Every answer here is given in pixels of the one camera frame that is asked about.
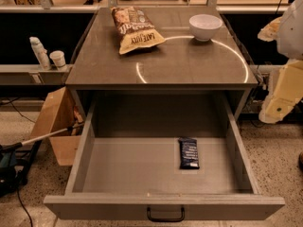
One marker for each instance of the dark teal machine on floor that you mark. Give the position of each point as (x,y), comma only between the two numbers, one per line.
(15,164)

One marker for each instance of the black drawer handle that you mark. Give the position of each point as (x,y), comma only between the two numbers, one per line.
(166,216)

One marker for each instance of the white paper cup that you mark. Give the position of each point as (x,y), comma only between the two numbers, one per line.
(58,59)

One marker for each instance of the brown cardboard box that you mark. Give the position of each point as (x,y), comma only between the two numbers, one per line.
(59,111)

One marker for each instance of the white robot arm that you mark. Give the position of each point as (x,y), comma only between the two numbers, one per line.
(289,40)

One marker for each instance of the metal pole black grip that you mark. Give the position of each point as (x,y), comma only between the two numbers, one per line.
(38,138)

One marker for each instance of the dark blue rxbar chocolate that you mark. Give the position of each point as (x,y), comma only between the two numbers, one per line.
(188,153)

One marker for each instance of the open grey top drawer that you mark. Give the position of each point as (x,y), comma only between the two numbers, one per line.
(129,159)

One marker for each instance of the white ceramic bowl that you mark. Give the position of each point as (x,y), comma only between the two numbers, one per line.
(204,26)

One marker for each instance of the brown yellow chip bag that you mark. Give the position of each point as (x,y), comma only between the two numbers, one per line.
(135,29)

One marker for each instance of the grey counter cabinet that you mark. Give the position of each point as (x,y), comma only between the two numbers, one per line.
(180,63)

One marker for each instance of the white spray bottle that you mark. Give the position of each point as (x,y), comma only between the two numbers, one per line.
(40,53)

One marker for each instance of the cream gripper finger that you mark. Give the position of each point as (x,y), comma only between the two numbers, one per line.
(285,88)
(269,32)

